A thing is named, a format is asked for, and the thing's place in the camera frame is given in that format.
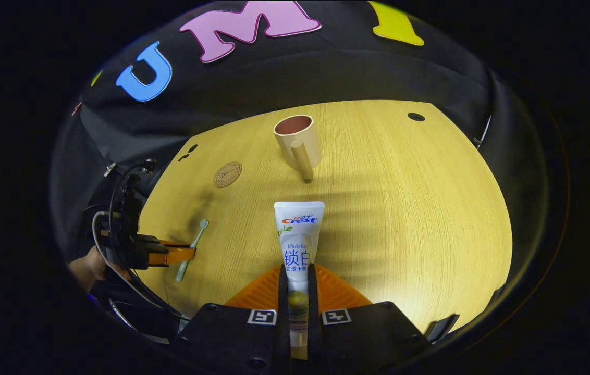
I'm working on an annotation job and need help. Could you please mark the white toothpaste tube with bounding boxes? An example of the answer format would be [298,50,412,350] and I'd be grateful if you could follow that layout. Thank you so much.
[273,201,325,360]

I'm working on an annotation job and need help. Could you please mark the pale green toothbrush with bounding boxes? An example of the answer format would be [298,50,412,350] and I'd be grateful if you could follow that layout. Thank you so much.
[175,219,210,283]

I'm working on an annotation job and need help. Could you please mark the black backdrop cloth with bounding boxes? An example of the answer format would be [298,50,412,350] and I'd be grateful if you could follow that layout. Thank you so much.
[50,0,551,292]

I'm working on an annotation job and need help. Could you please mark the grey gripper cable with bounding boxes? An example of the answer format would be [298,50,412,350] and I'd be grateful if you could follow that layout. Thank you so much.
[91,210,191,321]

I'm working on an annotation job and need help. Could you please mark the beige cup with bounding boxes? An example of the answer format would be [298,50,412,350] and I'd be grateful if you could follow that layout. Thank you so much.
[273,115,323,184]

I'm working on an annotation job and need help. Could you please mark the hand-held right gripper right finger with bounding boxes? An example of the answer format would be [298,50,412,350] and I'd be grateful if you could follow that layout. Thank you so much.
[307,263,431,375]

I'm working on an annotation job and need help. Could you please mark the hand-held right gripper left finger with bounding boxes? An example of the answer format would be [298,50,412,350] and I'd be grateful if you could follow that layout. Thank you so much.
[170,263,291,375]

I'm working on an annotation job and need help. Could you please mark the white cable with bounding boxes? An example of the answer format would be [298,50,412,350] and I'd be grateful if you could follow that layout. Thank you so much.
[474,116,492,149]

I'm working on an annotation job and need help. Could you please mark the round wooden coaster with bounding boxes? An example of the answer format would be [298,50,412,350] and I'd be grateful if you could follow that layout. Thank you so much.
[213,161,243,189]

